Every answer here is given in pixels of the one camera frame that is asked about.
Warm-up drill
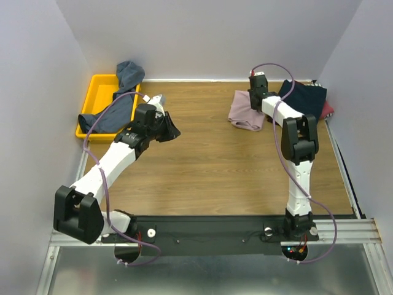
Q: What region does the pink tank top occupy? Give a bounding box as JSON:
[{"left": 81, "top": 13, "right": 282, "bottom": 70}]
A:
[{"left": 228, "top": 90, "right": 265, "bottom": 132}]

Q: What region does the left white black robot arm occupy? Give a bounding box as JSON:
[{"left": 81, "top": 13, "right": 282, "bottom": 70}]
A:
[{"left": 53, "top": 96, "right": 181, "bottom": 244}]

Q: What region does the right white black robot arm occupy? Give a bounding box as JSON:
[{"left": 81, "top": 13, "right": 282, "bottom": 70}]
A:
[{"left": 248, "top": 72, "right": 319, "bottom": 240}]

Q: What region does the blue-grey tank top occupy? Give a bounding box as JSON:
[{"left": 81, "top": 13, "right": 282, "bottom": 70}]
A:
[{"left": 92, "top": 61, "right": 145, "bottom": 133}]

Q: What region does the folded navy tank top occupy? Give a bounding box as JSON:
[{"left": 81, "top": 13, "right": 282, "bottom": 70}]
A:
[{"left": 270, "top": 79, "right": 327, "bottom": 124}]

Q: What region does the folded maroon tank top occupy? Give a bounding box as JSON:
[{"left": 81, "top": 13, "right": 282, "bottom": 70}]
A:
[{"left": 290, "top": 79, "right": 335, "bottom": 120}]

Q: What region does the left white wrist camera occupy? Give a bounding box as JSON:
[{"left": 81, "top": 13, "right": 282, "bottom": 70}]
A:
[{"left": 142, "top": 94, "right": 166, "bottom": 114}]

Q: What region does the aluminium frame rail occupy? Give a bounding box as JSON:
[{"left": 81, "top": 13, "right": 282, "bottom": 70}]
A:
[{"left": 39, "top": 140, "right": 391, "bottom": 294}]

